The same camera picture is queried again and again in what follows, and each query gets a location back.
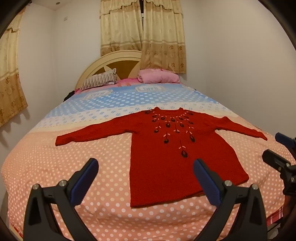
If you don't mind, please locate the cream wooden headboard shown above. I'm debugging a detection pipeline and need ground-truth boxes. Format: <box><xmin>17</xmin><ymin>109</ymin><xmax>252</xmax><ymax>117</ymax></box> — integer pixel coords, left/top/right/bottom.
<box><xmin>76</xmin><ymin>50</ymin><xmax>142</xmax><ymax>90</ymax></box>

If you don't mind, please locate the cream floral curtain panel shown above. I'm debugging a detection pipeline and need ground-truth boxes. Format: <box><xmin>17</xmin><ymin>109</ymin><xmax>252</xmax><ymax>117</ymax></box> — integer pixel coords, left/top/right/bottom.
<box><xmin>99</xmin><ymin>0</ymin><xmax>143</xmax><ymax>56</ymax></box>
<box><xmin>141</xmin><ymin>0</ymin><xmax>186</xmax><ymax>74</ymax></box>

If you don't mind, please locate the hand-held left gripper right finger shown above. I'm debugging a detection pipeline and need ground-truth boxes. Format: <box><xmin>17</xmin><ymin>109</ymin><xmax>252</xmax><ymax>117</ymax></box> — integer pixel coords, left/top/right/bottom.
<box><xmin>193</xmin><ymin>158</ymin><xmax>269</xmax><ymax>241</ymax></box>

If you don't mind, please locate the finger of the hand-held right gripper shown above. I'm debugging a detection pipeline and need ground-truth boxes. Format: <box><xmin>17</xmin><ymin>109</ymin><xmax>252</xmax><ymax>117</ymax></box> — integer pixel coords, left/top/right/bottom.
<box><xmin>275</xmin><ymin>133</ymin><xmax>296</xmax><ymax>152</ymax></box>
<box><xmin>262</xmin><ymin>149</ymin><xmax>290</xmax><ymax>171</ymax></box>

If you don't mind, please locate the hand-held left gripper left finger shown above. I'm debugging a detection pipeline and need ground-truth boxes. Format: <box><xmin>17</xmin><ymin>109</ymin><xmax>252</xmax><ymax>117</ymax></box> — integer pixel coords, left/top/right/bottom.
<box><xmin>23</xmin><ymin>158</ymin><xmax>99</xmax><ymax>241</ymax></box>

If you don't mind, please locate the red plaid cloth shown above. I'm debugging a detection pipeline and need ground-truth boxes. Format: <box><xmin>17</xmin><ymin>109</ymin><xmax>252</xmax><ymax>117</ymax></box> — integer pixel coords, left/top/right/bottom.
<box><xmin>266</xmin><ymin>206</ymin><xmax>284</xmax><ymax>226</ymax></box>

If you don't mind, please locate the wide cream floral curtain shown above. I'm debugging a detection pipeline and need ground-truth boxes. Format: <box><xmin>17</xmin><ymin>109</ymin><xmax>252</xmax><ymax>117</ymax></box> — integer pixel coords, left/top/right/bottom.
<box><xmin>0</xmin><ymin>7</ymin><xmax>28</xmax><ymax>127</ymax></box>

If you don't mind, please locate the dark cloth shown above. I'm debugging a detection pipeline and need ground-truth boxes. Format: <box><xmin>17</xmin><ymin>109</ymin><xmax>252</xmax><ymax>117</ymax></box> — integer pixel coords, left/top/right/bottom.
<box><xmin>63</xmin><ymin>90</ymin><xmax>75</xmax><ymax>102</ymax></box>

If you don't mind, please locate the pink pillow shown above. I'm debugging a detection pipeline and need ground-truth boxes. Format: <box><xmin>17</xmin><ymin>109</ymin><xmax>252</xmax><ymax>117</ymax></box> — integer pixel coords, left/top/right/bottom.
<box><xmin>137</xmin><ymin>69</ymin><xmax>180</xmax><ymax>84</ymax></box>

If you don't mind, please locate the pink floral sheet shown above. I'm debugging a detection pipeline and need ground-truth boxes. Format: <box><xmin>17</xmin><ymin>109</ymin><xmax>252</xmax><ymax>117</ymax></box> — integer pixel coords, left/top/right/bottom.
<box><xmin>74</xmin><ymin>78</ymin><xmax>139</xmax><ymax>94</ymax></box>

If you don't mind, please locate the striped pillow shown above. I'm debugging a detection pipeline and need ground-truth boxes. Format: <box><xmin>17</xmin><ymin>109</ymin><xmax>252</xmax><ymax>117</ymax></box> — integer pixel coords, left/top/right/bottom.
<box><xmin>80</xmin><ymin>68</ymin><xmax>117</xmax><ymax>91</ymax></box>

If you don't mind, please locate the polka dot bedsheet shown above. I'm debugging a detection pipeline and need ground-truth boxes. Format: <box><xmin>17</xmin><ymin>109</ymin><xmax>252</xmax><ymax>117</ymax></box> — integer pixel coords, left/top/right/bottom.
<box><xmin>1</xmin><ymin>83</ymin><xmax>296</xmax><ymax>241</ymax></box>

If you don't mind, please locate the red knitted sweater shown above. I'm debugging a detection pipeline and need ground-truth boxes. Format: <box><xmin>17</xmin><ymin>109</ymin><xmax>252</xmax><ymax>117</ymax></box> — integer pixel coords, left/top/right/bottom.
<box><xmin>55</xmin><ymin>107</ymin><xmax>268</xmax><ymax>208</ymax></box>

